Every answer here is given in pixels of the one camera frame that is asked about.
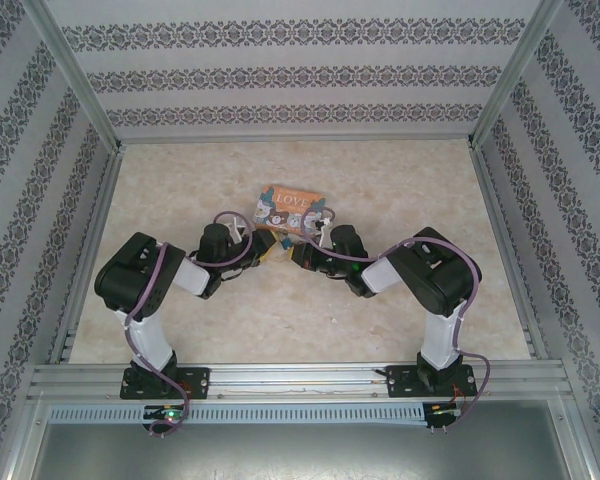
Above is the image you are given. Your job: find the orange LOVE print tin box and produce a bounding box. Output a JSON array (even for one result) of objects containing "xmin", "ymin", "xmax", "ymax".
[{"xmin": 253, "ymin": 183, "xmax": 332, "ymax": 237}]

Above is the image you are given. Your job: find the left controller circuit board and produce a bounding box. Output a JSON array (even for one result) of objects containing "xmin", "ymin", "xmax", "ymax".
[{"xmin": 142, "ymin": 405, "xmax": 189, "ymax": 424}]

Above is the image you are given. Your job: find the controller circuit board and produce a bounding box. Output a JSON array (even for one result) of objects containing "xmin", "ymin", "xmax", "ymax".
[
  {"xmin": 426, "ymin": 403, "xmax": 462, "ymax": 427},
  {"xmin": 142, "ymin": 405, "xmax": 189, "ymax": 424}
]

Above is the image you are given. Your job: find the right controller circuit board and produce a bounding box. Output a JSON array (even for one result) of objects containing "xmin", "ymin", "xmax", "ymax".
[{"xmin": 426, "ymin": 403, "xmax": 462, "ymax": 427}]

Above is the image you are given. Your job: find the grey metal shelf panel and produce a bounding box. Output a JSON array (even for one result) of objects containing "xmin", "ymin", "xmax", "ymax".
[{"xmin": 27, "ymin": 423, "xmax": 594, "ymax": 480}]

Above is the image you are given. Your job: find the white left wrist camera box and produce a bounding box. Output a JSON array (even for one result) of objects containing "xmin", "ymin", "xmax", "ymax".
[{"xmin": 229, "ymin": 215, "xmax": 252, "ymax": 244}]

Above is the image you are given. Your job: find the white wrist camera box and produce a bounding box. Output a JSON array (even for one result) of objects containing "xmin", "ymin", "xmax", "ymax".
[
  {"xmin": 313, "ymin": 213, "xmax": 335, "ymax": 247},
  {"xmin": 229, "ymin": 215, "xmax": 252, "ymax": 244}
]

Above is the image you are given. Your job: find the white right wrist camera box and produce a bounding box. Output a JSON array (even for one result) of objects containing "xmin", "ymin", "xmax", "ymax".
[{"xmin": 313, "ymin": 213, "xmax": 335, "ymax": 247}]

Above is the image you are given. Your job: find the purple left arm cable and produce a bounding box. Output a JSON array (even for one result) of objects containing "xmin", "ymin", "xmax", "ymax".
[{"xmin": 124, "ymin": 210, "xmax": 255, "ymax": 435}]

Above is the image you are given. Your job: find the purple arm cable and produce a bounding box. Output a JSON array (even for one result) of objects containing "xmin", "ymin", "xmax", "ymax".
[
  {"xmin": 124, "ymin": 210, "xmax": 255, "ymax": 435},
  {"xmin": 300, "ymin": 205, "xmax": 492, "ymax": 431}
]

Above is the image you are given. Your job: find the aluminium mounting rail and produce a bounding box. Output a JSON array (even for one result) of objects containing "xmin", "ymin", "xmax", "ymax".
[{"xmin": 27, "ymin": 363, "xmax": 574, "ymax": 402}]

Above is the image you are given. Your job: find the aluminium side rail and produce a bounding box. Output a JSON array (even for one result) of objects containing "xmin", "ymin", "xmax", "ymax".
[
  {"xmin": 468, "ymin": 142, "xmax": 550, "ymax": 359},
  {"xmin": 48, "ymin": 144, "xmax": 127, "ymax": 364}
]

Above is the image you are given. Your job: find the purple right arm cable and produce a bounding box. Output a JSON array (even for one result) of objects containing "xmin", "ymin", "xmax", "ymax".
[{"xmin": 300, "ymin": 205, "xmax": 492, "ymax": 431}]

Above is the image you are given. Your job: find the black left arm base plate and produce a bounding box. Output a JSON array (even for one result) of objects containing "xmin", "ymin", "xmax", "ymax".
[{"xmin": 120, "ymin": 367, "xmax": 211, "ymax": 400}]

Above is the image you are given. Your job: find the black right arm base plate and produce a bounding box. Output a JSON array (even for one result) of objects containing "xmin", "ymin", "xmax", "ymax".
[{"xmin": 382, "ymin": 365, "xmax": 479, "ymax": 399}]

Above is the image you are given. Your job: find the grey slotted cable duct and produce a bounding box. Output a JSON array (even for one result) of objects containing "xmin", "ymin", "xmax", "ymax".
[{"xmin": 47, "ymin": 403, "xmax": 427, "ymax": 427}]

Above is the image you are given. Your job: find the aluminium frame post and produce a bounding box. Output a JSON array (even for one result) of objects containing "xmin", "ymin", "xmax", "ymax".
[
  {"xmin": 27, "ymin": 0, "xmax": 125, "ymax": 152},
  {"xmin": 467, "ymin": 0, "xmax": 565, "ymax": 147}
]

